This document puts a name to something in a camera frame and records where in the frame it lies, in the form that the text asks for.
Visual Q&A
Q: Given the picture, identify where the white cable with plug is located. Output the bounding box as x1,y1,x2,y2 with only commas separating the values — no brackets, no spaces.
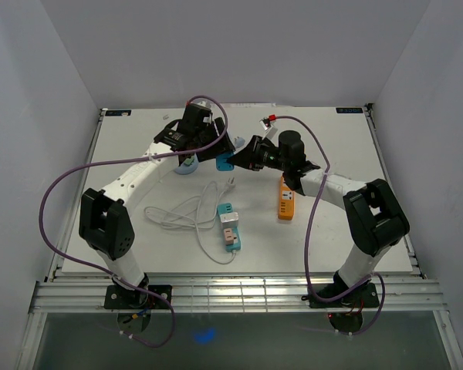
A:
143,176,238,266

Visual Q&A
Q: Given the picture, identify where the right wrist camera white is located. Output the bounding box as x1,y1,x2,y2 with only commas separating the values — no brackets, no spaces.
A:
259,114,278,140

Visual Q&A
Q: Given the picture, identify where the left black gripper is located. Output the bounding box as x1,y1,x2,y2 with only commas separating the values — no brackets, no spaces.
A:
194,117,235,163

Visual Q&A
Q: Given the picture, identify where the green plug adapter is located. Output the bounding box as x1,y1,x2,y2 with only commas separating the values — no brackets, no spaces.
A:
184,154,196,166

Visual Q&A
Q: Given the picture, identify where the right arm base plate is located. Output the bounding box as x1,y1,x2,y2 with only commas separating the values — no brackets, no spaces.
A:
301,282,380,308

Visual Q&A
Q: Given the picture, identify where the left blue corner label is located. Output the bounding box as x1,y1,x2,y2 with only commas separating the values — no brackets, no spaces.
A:
104,109,132,116

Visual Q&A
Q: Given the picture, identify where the orange power strip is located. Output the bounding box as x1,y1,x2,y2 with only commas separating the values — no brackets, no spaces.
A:
277,177,295,221

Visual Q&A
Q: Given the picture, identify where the white silver plug adapter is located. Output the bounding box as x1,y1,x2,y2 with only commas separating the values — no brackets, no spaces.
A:
219,211,239,229

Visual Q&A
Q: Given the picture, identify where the blue corner label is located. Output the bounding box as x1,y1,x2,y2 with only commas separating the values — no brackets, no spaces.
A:
104,109,132,116
336,107,363,114

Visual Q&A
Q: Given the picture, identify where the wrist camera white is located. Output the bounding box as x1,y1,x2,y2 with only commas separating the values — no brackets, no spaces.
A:
259,114,278,140
193,99,214,110

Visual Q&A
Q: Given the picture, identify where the brown pink plug adapter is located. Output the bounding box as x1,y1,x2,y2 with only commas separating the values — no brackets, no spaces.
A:
223,228,236,245

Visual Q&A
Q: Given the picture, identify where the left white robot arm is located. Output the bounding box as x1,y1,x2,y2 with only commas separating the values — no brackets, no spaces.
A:
79,103,235,308

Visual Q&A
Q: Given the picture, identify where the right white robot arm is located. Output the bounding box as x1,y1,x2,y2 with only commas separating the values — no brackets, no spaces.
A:
227,130,410,306

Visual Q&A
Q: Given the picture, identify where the right blue corner label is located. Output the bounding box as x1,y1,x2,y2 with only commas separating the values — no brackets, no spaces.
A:
336,107,363,114

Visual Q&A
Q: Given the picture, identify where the round light blue power strip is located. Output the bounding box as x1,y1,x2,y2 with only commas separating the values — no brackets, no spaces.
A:
174,157,199,176

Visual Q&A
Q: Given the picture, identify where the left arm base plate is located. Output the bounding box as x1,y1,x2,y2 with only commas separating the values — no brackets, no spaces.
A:
103,284,169,310

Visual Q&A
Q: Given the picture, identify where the aluminium frame rail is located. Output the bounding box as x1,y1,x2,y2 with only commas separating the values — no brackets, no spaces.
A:
29,276,448,314

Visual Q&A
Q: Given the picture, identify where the teal power strip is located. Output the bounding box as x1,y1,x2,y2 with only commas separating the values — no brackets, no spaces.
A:
217,203,242,253

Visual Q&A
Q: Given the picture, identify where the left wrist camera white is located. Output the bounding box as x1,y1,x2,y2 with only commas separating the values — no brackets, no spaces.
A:
193,99,214,110

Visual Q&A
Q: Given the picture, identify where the small blue square socket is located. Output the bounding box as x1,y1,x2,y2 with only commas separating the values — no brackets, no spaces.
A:
215,152,235,172

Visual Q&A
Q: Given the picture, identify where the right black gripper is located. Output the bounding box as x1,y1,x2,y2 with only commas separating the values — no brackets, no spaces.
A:
228,136,289,172

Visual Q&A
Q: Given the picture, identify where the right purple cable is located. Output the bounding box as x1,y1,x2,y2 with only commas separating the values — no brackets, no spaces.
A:
273,114,385,336

